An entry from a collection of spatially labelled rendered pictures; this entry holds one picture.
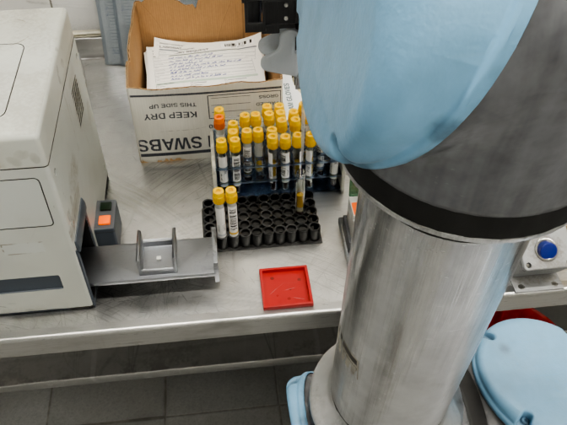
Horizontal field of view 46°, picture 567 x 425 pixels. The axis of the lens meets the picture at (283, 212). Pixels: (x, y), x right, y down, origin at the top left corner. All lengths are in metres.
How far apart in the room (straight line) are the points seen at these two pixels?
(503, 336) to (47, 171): 0.49
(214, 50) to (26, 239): 0.59
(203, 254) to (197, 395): 0.97
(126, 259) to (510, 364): 0.55
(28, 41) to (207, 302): 0.40
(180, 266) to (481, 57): 0.75
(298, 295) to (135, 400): 1.02
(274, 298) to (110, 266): 0.23
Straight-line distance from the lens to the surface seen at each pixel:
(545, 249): 0.95
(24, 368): 1.67
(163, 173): 1.11
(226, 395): 1.85
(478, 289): 0.33
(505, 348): 0.58
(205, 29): 1.31
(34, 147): 0.75
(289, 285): 0.93
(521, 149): 0.23
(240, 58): 1.26
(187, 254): 0.93
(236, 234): 0.96
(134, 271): 0.92
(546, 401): 0.56
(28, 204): 0.81
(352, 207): 0.94
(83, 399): 1.91
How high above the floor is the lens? 1.61
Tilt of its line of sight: 45 degrees down
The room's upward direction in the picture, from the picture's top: straight up
